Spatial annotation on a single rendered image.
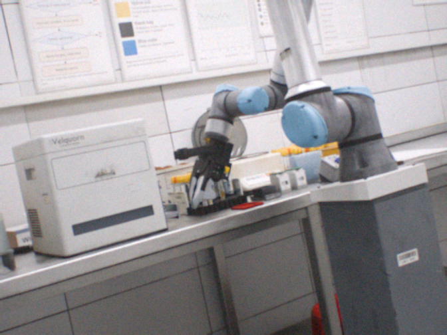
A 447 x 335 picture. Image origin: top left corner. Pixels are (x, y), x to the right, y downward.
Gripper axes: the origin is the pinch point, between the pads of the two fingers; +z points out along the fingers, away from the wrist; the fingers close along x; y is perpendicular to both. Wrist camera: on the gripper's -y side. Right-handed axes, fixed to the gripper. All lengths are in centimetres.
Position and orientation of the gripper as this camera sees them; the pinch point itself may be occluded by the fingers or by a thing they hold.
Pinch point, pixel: (192, 203)
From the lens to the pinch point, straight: 178.1
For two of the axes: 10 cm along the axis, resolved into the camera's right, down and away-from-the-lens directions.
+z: -2.4, 9.5, -2.2
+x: -5.4, 0.6, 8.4
